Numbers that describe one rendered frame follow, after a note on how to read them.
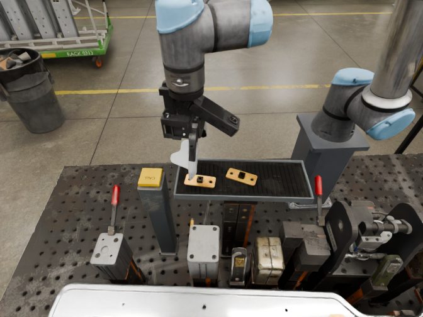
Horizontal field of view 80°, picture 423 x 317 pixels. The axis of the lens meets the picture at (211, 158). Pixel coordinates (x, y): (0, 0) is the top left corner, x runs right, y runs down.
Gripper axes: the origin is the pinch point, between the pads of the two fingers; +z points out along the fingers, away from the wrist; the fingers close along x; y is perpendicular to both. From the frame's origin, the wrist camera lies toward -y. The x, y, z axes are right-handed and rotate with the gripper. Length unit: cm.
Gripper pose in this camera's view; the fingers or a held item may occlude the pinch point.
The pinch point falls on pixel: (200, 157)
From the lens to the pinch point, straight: 63.6
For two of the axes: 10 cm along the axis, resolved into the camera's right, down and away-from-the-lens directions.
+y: -9.9, -1.2, 1.2
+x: -1.7, 7.1, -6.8
